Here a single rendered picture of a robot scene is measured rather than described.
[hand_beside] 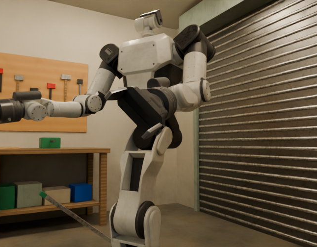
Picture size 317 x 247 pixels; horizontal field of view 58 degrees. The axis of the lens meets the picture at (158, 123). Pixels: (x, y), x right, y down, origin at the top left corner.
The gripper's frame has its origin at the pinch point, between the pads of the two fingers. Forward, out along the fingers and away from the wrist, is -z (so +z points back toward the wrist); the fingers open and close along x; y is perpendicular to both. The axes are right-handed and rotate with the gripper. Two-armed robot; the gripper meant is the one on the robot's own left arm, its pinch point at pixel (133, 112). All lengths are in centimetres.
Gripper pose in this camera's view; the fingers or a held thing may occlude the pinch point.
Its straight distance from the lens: 58.7
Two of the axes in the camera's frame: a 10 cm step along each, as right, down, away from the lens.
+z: 3.4, -1.8, 9.3
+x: -6.9, -7.2, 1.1
